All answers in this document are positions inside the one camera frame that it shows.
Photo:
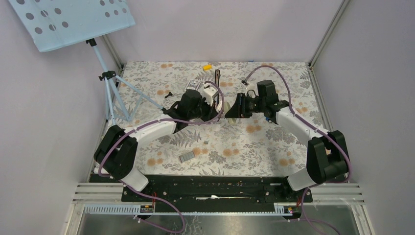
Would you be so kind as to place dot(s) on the blue playing card box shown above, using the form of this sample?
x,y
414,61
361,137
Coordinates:
x,y
193,85

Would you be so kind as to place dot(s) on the yellow toy brick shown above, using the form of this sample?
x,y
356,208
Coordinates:
x,y
207,67

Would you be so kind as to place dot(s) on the black stapler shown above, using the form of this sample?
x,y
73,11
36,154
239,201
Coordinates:
x,y
217,77

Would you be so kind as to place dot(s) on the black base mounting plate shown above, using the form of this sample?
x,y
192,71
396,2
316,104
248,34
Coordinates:
x,y
223,193

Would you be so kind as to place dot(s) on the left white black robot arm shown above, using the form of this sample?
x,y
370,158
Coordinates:
x,y
116,153

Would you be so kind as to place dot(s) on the blue perforated music stand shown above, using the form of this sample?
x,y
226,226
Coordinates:
x,y
54,24

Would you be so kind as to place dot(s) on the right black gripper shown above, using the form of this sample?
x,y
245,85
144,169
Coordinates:
x,y
239,109

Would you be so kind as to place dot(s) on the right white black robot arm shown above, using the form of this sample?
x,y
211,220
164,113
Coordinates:
x,y
326,151

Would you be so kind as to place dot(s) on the floral patterned table mat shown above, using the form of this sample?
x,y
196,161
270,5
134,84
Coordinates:
x,y
252,147

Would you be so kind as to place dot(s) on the grey staple strip block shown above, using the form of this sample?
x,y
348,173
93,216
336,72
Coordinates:
x,y
187,157

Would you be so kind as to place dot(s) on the beige oblong plastic case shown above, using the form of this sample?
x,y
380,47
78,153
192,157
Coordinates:
x,y
226,112

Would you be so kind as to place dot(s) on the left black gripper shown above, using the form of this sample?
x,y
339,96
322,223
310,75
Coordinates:
x,y
212,111

